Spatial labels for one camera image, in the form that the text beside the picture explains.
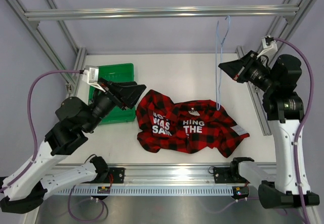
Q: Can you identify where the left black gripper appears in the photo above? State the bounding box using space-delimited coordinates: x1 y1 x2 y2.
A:
84 77 147 133

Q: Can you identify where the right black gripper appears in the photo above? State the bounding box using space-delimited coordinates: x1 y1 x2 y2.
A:
219 50 277 93

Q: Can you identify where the light blue wire hanger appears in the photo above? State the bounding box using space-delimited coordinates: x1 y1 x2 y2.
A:
215 15 231 111

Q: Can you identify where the red black plaid shirt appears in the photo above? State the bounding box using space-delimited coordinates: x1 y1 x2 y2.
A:
136 90 250 158

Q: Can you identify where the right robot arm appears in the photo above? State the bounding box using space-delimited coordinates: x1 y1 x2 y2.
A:
219 51 320 209

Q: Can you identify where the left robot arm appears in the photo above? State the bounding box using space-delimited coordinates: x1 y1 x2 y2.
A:
1 79 146 214

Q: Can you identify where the green plastic tray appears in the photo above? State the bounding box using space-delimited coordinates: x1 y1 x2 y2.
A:
87 63 136 126

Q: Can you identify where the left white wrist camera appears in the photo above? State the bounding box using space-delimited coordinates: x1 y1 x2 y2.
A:
80 65 105 92

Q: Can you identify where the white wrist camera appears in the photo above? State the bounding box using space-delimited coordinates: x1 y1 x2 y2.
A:
80 65 105 92
257 35 278 58

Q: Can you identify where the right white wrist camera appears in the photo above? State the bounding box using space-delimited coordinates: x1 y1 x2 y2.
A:
257 35 278 58

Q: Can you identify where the aluminium frame crossbar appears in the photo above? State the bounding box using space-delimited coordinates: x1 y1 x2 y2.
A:
24 4 299 21

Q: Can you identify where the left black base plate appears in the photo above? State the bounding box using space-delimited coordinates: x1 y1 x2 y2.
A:
102 167 125 184

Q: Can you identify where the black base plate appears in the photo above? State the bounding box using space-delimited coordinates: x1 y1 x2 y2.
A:
208 166 240 183
102 167 125 184

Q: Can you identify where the front aluminium rail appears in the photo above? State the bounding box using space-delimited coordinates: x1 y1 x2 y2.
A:
50 165 279 186

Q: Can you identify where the white slotted cable duct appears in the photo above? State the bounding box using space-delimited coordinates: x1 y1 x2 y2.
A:
58 185 233 196

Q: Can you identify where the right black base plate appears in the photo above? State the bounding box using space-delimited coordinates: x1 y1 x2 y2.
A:
208 166 240 183

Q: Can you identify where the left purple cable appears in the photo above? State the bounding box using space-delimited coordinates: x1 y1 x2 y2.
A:
0 69 109 221

